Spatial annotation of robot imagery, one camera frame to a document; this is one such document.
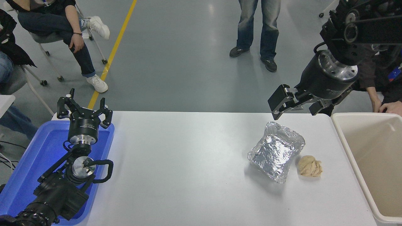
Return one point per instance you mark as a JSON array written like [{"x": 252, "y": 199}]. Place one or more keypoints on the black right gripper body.
[{"x": 323, "y": 84}]

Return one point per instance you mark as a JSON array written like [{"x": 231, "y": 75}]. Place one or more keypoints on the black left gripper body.
[{"x": 84, "y": 125}]

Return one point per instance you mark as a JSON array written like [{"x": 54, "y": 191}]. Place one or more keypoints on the silver foil tray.
[{"x": 276, "y": 150}]

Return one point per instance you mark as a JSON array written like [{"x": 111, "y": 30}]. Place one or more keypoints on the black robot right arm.
[{"x": 361, "y": 28}]

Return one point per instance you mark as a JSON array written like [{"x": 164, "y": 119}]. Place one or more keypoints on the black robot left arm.
[{"x": 56, "y": 194}]

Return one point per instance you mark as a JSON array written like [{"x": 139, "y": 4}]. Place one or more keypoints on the person's hand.
[
  {"x": 77, "y": 43},
  {"x": 394, "y": 107},
  {"x": 377, "y": 105}
]

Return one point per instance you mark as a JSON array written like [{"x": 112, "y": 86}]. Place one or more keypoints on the crumpled tan paper ball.
[{"x": 310, "y": 166}]

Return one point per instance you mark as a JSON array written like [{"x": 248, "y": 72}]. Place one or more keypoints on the blue plastic tray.
[{"x": 31, "y": 157}]

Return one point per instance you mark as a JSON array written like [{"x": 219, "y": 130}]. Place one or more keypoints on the seated person leaning forward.
[{"x": 386, "y": 88}]

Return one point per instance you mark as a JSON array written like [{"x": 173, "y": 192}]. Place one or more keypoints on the grey chair with white legs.
[
  {"x": 47, "y": 38},
  {"x": 15, "y": 80},
  {"x": 321, "y": 14}
]

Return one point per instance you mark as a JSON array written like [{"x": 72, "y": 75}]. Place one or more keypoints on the standing person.
[{"x": 270, "y": 31}]

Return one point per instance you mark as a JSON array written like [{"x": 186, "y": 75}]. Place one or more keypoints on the small white side table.
[{"x": 4, "y": 103}]

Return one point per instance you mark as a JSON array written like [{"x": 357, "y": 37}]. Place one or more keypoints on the large pale bin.
[{"x": 377, "y": 163}]

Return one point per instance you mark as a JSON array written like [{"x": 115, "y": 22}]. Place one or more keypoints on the seated person in dark jacket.
[{"x": 12, "y": 50}]

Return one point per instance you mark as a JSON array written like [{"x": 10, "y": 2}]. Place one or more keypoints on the seated person with crossed legs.
[{"x": 40, "y": 23}]

